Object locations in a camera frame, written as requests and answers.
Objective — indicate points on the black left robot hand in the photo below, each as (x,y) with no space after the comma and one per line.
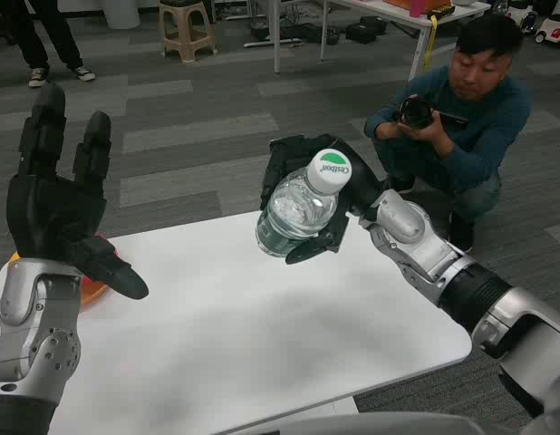
(53,213)

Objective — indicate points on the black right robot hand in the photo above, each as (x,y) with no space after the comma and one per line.
(364,181)

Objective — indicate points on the clear water bottle white cap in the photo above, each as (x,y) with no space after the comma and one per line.
(298,213)

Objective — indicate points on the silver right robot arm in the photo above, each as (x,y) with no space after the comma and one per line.
(416,226)

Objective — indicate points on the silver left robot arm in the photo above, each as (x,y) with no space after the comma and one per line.
(22,317)

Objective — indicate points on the red round object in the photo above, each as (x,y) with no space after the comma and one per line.
(100,236)

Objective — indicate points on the orange plate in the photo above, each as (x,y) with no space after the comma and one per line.
(92,294)

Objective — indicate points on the person in teal sweater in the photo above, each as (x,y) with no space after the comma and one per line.
(484,118)

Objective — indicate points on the black bag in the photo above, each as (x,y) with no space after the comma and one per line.
(364,29)

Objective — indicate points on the white metal-legged table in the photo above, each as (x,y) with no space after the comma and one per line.
(398,15)

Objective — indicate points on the pink cup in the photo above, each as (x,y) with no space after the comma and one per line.
(415,6)

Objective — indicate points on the person in black trousers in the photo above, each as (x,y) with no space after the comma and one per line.
(40,27)

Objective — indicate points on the white plant pot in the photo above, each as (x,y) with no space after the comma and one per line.
(121,11)

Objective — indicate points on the beige plastic stool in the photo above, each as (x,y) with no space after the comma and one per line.
(187,31)

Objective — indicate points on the white toy car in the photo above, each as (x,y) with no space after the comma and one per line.
(522,20)
(554,31)

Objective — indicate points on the black handheld camera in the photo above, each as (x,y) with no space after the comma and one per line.
(416,113)

